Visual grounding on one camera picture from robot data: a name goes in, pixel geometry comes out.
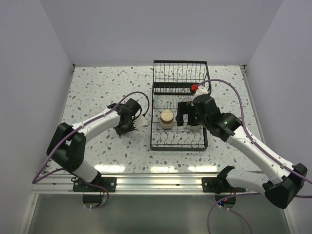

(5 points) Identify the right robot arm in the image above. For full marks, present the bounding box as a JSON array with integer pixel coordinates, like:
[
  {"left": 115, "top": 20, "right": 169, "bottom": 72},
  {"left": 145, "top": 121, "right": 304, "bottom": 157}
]
[{"left": 176, "top": 94, "right": 308, "bottom": 209}]

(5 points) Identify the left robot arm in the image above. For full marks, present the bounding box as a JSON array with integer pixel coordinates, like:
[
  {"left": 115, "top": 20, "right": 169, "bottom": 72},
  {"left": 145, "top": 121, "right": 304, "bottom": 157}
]
[{"left": 47, "top": 98, "right": 142, "bottom": 192}]

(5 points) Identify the clear glass back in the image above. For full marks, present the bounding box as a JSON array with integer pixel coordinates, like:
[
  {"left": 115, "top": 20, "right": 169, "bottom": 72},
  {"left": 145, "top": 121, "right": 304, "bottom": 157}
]
[{"left": 182, "top": 97, "right": 193, "bottom": 105}]

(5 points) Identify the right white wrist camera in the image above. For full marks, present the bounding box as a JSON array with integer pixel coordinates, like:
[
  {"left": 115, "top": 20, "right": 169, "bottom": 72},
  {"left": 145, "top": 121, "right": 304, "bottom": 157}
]
[{"left": 191, "top": 84, "right": 208, "bottom": 98}]

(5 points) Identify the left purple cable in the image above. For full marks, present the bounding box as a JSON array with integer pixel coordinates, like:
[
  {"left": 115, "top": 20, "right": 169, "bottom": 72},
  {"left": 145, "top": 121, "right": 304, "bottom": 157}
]
[{"left": 32, "top": 91, "right": 150, "bottom": 185}]

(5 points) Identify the black wire dish rack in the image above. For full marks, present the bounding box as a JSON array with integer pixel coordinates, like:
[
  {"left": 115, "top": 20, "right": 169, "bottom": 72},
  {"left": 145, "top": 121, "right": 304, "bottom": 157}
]
[{"left": 150, "top": 60, "right": 210, "bottom": 152}]

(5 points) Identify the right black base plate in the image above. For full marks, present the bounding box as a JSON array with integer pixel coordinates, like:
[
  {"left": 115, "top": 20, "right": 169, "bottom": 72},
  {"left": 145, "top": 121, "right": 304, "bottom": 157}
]
[{"left": 201, "top": 177, "right": 246, "bottom": 194}]

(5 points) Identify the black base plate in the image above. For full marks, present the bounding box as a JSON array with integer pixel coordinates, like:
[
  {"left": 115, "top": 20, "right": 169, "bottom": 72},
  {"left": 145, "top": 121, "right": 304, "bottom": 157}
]
[
  {"left": 71, "top": 177, "right": 117, "bottom": 193},
  {"left": 201, "top": 177, "right": 246, "bottom": 194}
]

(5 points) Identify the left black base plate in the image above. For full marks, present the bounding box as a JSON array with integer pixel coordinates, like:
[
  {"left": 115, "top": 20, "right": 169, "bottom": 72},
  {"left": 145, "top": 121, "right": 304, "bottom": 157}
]
[{"left": 71, "top": 177, "right": 117, "bottom": 193}]

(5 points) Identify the aluminium mounting rail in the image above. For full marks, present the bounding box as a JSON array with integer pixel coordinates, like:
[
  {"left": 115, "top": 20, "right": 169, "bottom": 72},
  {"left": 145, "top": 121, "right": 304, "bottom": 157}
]
[{"left": 32, "top": 173, "right": 217, "bottom": 195}]

